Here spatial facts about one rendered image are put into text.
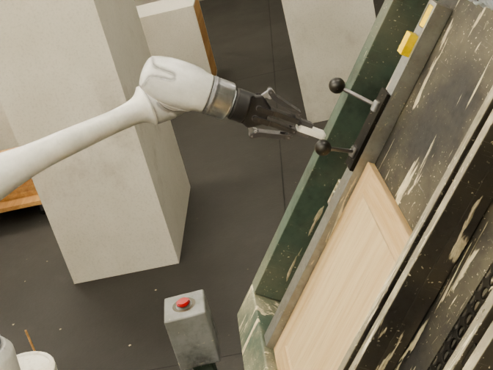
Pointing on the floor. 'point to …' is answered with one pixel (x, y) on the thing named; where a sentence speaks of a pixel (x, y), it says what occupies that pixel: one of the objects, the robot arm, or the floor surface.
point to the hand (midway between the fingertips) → (310, 131)
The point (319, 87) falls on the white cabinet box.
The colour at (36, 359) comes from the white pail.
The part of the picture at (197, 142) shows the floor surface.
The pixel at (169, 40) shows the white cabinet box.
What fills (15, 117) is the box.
